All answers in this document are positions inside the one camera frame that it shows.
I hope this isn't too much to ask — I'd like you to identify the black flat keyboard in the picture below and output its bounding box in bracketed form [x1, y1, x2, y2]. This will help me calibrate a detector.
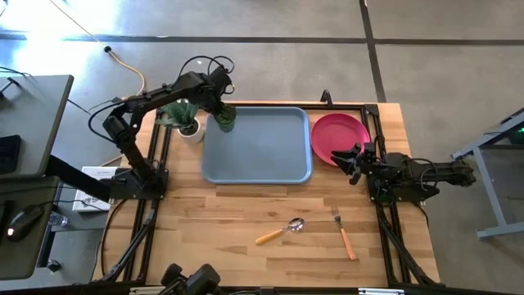
[0, 134, 21, 175]

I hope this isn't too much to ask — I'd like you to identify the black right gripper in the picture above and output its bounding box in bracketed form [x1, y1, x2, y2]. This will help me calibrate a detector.
[330, 141, 386, 187]

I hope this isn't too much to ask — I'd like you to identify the grey desk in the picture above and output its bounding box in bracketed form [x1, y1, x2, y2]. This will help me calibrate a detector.
[0, 75, 75, 280]

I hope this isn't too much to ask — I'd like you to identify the spoon with yellow wooden handle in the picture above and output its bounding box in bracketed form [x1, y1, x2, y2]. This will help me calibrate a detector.
[255, 217, 305, 246]

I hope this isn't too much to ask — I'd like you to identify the fork with orange wooden handle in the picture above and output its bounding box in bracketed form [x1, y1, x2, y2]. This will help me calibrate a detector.
[331, 206, 358, 261]

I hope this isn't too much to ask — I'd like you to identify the white printed box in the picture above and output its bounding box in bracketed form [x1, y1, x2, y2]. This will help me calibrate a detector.
[72, 166, 120, 213]

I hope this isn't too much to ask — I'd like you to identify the black computer mouse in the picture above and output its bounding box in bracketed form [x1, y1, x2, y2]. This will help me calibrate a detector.
[6, 204, 44, 243]

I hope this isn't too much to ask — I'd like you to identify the yellow floor cable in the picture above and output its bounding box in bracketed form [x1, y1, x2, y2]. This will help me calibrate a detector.
[48, 0, 147, 96]

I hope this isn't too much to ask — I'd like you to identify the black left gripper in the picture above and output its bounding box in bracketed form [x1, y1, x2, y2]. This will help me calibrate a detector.
[199, 79, 238, 125]

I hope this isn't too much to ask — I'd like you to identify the green textured plastic cup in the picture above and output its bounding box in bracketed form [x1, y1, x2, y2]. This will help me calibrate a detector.
[213, 103, 238, 134]

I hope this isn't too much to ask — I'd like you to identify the green leafy plant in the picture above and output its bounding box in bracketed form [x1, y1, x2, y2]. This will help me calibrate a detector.
[155, 99, 201, 134]

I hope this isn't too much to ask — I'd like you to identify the grey metal table frame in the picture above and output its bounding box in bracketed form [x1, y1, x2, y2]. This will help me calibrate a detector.
[451, 108, 524, 240]

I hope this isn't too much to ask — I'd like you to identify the black slanted bar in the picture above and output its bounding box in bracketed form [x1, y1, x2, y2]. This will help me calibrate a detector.
[44, 155, 114, 202]

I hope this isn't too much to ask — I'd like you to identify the clear plastic water bottle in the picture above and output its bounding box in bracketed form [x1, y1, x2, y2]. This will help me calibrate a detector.
[48, 211, 69, 229]

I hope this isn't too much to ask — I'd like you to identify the black aluminium table frame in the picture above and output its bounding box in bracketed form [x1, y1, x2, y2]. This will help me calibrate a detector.
[100, 89, 441, 288]

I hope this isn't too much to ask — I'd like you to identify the pink round plate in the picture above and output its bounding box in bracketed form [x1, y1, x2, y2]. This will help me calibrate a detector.
[310, 113, 372, 167]

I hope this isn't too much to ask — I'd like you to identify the blue plastic tray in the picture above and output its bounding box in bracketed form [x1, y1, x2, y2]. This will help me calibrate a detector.
[201, 106, 314, 185]

